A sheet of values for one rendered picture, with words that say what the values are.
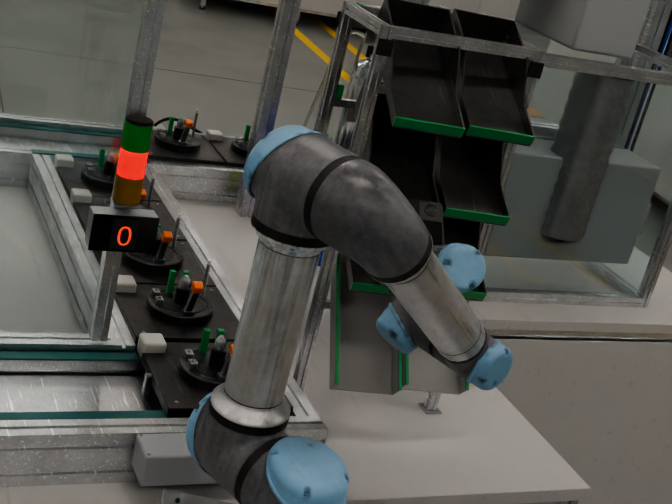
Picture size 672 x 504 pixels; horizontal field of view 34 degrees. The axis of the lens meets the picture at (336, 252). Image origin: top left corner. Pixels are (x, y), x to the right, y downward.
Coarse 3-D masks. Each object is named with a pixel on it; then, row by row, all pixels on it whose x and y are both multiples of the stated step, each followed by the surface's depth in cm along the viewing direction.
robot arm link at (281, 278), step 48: (288, 144) 141; (336, 144) 141; (288, 192) 138; (288, 240) 142; (288, 288) 146; (240, 336) 151; (288, 336) 150; (240, 384) 152; (192, 432) 159; (240, 432) 153
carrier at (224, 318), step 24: (120, 288) 231; (144, 288) 236; (168, 288) 231; (216, 288) 244; (144, 312) 226; (168, 312) 224; (192, 312) 224; (216, 312) 233; (168, 336) 219; (192, 336) 221
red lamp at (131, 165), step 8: (120, 152) 196; (128, 152) 194; (120, 160) 196; (128, 160) 195; (136, 160) 195; (144, 160) 196; (120, 168) 196; (128, 168) 195; (136, 168) 196; (144, 168) 197; (128, 176) 196; (136, 176) 196
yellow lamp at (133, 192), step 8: (120, 176) 197; (120, 184) 197; (128, 184) 196; (136, 184) 197; (120, 192) 197; (128, 192) 197; (136, 192) 198; (120, 200) 198; (128, 200) 198; (136, 200) 199
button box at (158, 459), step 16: (144, 448) 183; (160, 448) 184; (176, 448) 185; (144, 464) 181; (160, 464) 182; (176, 464) 184; (192, 464) 185; (144, 480) 183; (160, 480) 184; (176, 480) 185; (192, 480) 186; (208, 480) 188
